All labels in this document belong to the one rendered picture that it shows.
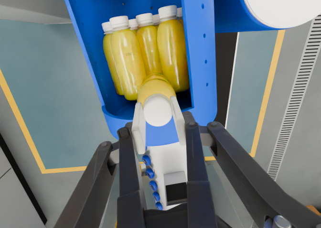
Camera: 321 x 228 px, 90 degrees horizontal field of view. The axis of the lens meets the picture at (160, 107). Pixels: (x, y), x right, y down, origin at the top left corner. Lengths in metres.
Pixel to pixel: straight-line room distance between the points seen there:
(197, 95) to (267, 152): 2.15
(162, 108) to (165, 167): 0.59
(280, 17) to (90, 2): 0.47
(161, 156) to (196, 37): 0.56
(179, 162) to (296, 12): 0.64
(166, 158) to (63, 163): 1.66
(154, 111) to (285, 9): 0.45
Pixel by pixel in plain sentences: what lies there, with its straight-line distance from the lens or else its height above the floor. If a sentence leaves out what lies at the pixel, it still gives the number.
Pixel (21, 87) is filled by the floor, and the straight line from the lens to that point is 1.95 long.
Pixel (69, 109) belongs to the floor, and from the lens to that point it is 1.82.
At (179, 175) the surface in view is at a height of 0.95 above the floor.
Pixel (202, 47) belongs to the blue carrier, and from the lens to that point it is 0.30.
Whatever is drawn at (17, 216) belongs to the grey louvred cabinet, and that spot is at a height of 0.29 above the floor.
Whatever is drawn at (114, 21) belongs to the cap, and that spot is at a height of 1.11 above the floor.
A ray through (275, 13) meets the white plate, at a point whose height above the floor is 1.04.
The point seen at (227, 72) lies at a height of 0.15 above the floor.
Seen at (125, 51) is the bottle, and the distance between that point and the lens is 0.36.
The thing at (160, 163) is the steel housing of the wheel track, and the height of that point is 0.93.
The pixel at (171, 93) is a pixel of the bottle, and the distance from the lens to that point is 0.24.
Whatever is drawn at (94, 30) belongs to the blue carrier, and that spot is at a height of 1.04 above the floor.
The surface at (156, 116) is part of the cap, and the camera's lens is 0.21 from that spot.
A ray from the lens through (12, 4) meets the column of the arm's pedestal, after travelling 0.94.
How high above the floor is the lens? 1.48
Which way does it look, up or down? 66 degrees down
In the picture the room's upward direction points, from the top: 172 degrees clockwise
